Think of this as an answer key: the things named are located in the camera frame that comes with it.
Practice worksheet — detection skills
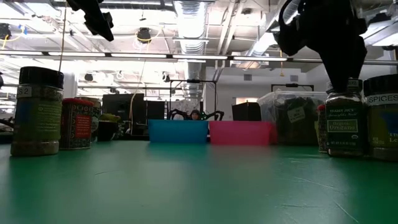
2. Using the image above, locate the black ceiling cord reel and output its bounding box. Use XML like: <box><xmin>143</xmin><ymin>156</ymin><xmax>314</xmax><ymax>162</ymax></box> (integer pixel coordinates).
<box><xmin>136</xmin><ymin>27</ymin><xmax>152</xmax><ymax>44</ymax></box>

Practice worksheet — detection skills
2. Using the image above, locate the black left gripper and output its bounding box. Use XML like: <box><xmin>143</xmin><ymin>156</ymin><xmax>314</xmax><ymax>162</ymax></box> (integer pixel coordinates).
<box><xmin>67</xmin><ymin>0</ymin><xmax>114</xmax><ymax>42</ymax></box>

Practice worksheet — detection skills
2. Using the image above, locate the blue plastic bin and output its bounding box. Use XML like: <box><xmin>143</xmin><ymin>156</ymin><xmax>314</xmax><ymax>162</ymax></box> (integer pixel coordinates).
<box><xmin>147</xmin><ymin>119</ymin><xmax>210</xmax><ymax>144</ymax></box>

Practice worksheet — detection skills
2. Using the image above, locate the white paper label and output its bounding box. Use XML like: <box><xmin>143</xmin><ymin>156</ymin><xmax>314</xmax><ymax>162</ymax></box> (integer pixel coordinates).
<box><xmin>287</xmin><ymin>106</ymin><xmax>307</xmax><ymax>123</ymax></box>

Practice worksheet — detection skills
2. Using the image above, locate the black fabric bag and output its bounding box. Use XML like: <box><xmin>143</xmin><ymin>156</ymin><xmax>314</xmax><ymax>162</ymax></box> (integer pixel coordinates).
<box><xmin>276</xmin><ymin>96</ymin><xmax>320</xmax><ymax>146</ymax></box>

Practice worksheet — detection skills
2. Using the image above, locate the small black monitor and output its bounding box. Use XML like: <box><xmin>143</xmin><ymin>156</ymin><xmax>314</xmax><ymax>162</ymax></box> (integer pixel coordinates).
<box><xmin>145</xmin><ymin>100</ymin><xmax>166</xmax><ymax>121</ymax></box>

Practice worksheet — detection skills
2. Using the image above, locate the pink plastic bin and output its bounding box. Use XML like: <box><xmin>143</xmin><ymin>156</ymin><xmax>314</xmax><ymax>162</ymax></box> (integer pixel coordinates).
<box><xmin>208</xmin><ymin>120</ymin><xmax>278</xmax><ymax>146</ymax></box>

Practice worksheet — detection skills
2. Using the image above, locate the smooth silver air duct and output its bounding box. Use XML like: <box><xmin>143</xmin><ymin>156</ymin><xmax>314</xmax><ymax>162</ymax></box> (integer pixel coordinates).
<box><xmin>244</xmin><ymin>0</ymin><xmax>299</xmax><ymax>70</ymax></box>

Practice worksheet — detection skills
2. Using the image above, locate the long ceiling light bar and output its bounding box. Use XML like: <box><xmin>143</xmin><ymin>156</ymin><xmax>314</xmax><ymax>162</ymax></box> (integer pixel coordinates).
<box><xmin>0</xmin><ymin>50</ymin><xmax>398</xmax><ymax>65</ymax></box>

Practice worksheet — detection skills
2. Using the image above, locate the large black monitor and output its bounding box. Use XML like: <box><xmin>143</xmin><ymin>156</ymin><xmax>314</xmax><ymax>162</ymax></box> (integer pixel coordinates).
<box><xmin>101</xmin><ymin>93</ymin><xmax>146</xmax><ymax>136</ymax></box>

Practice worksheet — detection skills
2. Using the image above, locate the yellow cable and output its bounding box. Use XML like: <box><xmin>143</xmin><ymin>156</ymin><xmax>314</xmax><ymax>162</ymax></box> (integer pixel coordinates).
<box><xmin>128</xmin><ymin>58</ymin><xmax>147</xmax><ymax>135</ymax></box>
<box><xmin>58</xmin><ymin>0</ymin><xmax>68</xmax><ymax>73</ymax></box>

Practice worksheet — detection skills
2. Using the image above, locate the low black stand frame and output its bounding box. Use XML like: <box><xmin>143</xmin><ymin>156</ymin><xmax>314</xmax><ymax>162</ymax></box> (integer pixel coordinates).
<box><xmin>271</xmin><ymin>83</ymin><xmax>315</xmax><ymax>93</ymax></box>

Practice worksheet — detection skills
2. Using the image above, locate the white pillar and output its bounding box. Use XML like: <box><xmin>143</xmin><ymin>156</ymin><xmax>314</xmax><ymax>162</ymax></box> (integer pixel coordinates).
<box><xmin>62</xmin><ymin>70</ymin><xmax>78</xmax><ymax>100</ymax></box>

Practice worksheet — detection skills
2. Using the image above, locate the red-lid patterned spice tin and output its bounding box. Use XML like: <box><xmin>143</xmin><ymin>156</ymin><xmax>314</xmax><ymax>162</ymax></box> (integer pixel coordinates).
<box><xmin>59</xmin><ymin>98</ymin><xmax>95</xmax><ymax>151</ymax></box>
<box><xmin>317</xmin><ymin>104</ymin><xmax>329</xmax><ymax>154</ymax></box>

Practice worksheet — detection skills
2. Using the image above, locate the succulent plant in black pot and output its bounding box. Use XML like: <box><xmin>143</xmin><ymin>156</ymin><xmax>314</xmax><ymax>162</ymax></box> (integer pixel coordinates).
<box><xmin>98</xmin><ymin>113</ymin><xmax>121</xmax><ymax>142</ymax></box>

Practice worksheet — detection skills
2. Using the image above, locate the ribbed silver air duct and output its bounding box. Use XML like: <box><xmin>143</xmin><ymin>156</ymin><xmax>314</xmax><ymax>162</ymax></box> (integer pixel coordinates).
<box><xmin>172</xmin><ymin>0</ymin><xmax>208</xmax><ymax>100</ymax></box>

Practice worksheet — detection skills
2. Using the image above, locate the tall black stand frame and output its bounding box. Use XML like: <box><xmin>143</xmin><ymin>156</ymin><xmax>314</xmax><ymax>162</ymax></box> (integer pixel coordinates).
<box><xmin>169</xmin><ymin>79</ymin><xmax>218</xmax><ymax>121</ymax></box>

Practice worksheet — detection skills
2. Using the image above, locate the large black-lid spice jar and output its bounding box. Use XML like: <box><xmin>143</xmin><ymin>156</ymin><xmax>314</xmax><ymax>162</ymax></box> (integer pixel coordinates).
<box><xmin>363</xmin><ymin>73</ymin><xmax>398</xmax><ymax>162</ymax></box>
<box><xmin>10</xmin><ymin>65</ymin><xmax>65</xmax><ymax>157</ymax></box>

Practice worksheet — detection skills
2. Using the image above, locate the black ceiling device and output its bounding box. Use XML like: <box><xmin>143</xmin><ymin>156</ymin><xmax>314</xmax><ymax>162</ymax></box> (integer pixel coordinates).
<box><xmin>0</xmin><ymin>23</ymin><xmax>12</xmax><ymax>40</ymax></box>

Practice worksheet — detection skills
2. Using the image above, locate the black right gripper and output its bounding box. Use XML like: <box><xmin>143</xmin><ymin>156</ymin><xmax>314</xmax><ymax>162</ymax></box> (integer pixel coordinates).
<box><xmin>274</xmin><ymin>0</ymin><xmax>368</xmax><ymax>93</ymax></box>

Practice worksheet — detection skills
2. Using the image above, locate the clear plastic storage box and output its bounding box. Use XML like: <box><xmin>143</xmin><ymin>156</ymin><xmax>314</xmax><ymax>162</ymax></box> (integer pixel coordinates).
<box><xmin>257</xmin><ymin>90</ymin><xmax>329</xmax><ymax>146</ymax></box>

